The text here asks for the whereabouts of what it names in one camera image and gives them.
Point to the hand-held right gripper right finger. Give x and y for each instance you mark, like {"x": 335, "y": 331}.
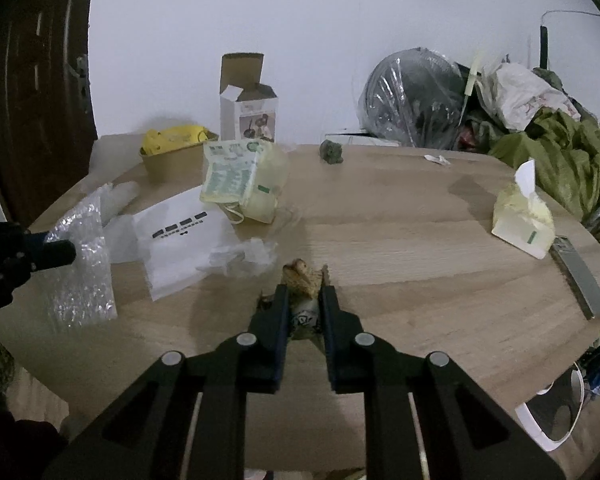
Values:
{"x": 328, "y": 355}

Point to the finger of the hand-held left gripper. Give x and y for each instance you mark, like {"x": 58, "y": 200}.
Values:
{"x": 52, "y": 255}

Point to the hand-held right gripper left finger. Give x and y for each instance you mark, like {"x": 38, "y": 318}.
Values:
{"x": 281, "y": 360}

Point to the clear bubble wrap sheet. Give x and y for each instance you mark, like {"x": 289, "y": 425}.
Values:
{"x": 82, "y": 285}

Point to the brown wrapper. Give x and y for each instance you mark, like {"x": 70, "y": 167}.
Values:
{"x": 300, "y": 275}

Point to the white printed plastic bag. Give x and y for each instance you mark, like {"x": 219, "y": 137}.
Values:
{"x": 180, "y": 245}

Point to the translucent plastic bag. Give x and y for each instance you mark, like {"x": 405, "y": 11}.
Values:
{"x": 117, "y": 202}

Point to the crumpled clear plastic wrap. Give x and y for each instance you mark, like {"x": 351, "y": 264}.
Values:
{"x": 245, "y": 257}

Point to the white foam sheet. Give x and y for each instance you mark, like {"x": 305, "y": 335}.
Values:
{"x": 115, "y": 160}

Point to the brown paper bowl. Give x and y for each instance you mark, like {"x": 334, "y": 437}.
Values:
{"x": 172, "y": 162}

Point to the dark brown door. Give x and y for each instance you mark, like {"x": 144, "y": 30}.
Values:
{"x": 35, "y": 100}

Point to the yellow plastic bag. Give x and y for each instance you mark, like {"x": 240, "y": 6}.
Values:
{"x": 172, "y": 139}

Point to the green face mask package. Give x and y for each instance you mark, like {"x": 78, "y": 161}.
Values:
{"x": 232, "y": 172}

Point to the green crumpled wad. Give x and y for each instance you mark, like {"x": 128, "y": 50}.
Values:
{"x": 332, "y": 152}

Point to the small white wrapper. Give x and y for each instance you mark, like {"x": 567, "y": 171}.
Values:
{"x": 437, "y": 159}

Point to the opened yellow tissue pack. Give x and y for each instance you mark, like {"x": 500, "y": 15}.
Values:
{"x": 522, "y": 215}

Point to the open white cardboard box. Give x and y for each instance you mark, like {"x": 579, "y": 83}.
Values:
{"x": 250, "y": 110}

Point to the silver metal bar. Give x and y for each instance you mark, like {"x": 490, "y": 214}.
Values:
{"x": 577, "y": 277}

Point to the fan wrapped in plastic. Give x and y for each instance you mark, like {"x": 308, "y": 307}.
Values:
{"x": 412, "y": 97}

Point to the olive green cloth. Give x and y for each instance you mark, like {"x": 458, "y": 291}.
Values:
{"x": 565, "y": 160}

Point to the pale yellow ribbon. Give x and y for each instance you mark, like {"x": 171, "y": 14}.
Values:
{"x": 472, "y": 82}

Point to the white crumpled plastic bag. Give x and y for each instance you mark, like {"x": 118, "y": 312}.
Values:
{"x": 522, "y": 92}

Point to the black pole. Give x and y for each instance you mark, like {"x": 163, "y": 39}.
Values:
{"x": 544, "y": 40}

